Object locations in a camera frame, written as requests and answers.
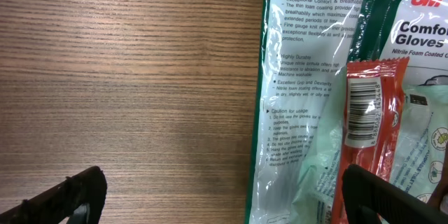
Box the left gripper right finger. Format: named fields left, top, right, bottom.
left=342, top=164, right=447, bottom=224

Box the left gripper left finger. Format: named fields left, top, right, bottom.
left=1, top=166, right=107, bottom=224

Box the red sachet packet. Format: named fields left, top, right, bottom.
left=330, top=57, right=409, bottom=224

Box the green 3M gloves package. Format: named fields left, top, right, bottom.
left=245, top=0, right=447, bottom=223

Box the person's fingertip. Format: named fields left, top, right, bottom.
left=428, top=149, right=448, bottom=214

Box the pale green wipes packet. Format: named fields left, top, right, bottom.
left=377, top=85, right=447, bottom=203

